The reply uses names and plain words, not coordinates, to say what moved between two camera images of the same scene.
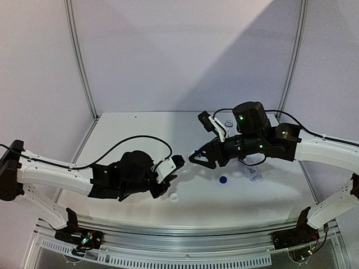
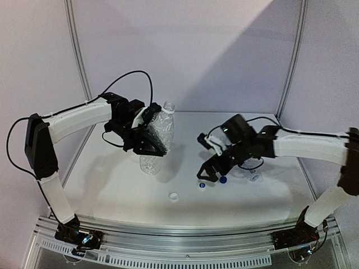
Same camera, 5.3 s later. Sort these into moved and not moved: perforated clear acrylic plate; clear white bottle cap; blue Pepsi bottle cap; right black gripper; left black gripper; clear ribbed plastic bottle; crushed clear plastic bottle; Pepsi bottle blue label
Moved: Pepsi bottle blue label; crushed clear plastic bottle; left black gripper; right black gripper; clear ribbed plastic bottle
Not moved: blue Pepsi bottle cap; clear white bottle cap; perforated clear acrylic plate
